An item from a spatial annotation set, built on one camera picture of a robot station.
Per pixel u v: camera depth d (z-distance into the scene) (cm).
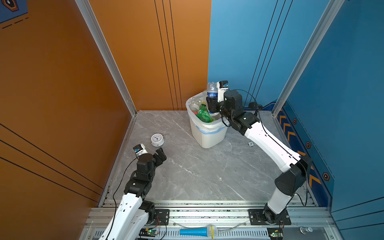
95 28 76
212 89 70
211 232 66
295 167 44
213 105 66
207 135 87
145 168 57
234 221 73
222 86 62
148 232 71
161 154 73
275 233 71
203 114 87
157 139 100
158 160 71
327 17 73
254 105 81
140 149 67
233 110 55
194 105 89
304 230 69
